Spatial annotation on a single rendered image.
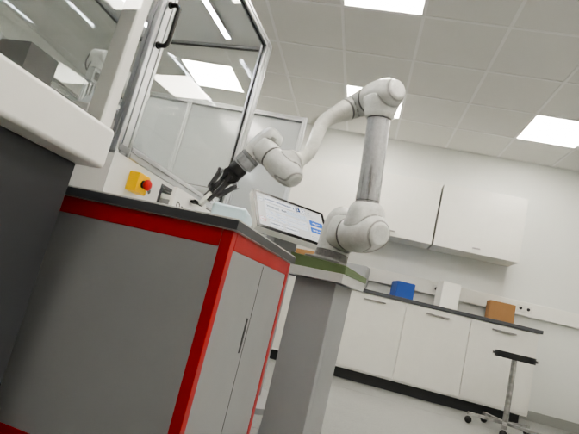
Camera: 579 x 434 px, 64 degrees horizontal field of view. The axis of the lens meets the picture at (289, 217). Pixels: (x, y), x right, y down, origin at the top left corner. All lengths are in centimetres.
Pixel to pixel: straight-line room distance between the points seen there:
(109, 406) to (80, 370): 12
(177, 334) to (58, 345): 33
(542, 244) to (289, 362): 430
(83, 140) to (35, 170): 12
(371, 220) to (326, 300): 40
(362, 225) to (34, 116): 127
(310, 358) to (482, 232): 364
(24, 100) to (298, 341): 144
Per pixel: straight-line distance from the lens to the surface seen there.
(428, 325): 484
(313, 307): 205
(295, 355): 207
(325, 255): 209
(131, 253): 126
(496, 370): 498
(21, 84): 106
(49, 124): 111
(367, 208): 195
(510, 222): 549
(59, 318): 136
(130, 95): 175
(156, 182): 191
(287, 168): 184
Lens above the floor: 60
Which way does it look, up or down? 10 degrees up
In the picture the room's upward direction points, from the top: 14 degrees clockwise
